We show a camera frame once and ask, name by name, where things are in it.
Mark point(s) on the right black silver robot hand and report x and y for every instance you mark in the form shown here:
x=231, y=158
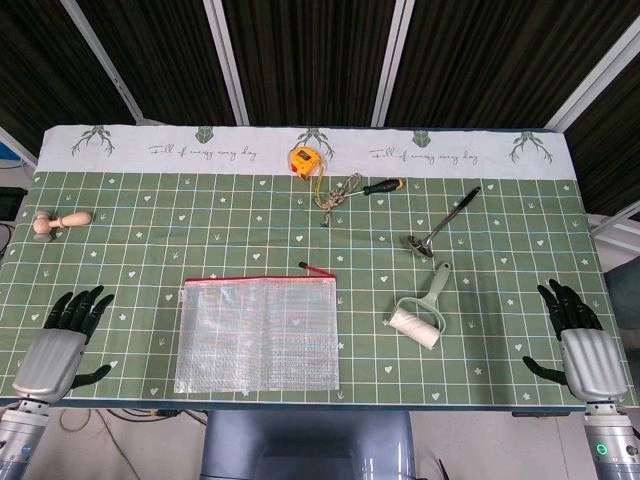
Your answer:
x=592, y=360

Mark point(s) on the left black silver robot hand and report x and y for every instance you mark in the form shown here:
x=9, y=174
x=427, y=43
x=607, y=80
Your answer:
x=47, y=360

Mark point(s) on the clear mesh zipper pouch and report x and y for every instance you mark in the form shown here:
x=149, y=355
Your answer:
x=260, y=335

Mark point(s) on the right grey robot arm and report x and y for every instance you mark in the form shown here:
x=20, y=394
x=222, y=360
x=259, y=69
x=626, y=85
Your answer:
x=615, y=445

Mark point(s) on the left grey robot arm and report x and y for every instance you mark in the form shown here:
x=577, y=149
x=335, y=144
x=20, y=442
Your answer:
x=20, y=440

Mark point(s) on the wooden stamp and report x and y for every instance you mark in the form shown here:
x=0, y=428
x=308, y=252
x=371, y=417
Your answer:
x=75, y=219

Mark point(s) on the green grid tablecloth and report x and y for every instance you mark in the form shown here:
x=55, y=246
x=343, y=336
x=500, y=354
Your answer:
x=150, y=240

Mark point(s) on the black monitor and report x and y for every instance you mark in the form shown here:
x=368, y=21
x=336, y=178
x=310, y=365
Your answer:
x=10, y=202

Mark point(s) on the green lint roller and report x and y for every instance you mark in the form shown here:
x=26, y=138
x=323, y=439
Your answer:
x=417, y=325

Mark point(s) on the grey-blue robot torso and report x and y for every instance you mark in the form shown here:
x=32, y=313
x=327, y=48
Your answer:
x=300, y=442

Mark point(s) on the yellow tape measure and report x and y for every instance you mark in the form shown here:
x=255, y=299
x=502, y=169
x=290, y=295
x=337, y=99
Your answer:
x=305, y=160

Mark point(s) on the aluminium frame post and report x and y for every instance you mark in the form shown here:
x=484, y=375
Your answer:
x=595, y=75
x=227, y=60
x=107, y=60
x=392, y=60

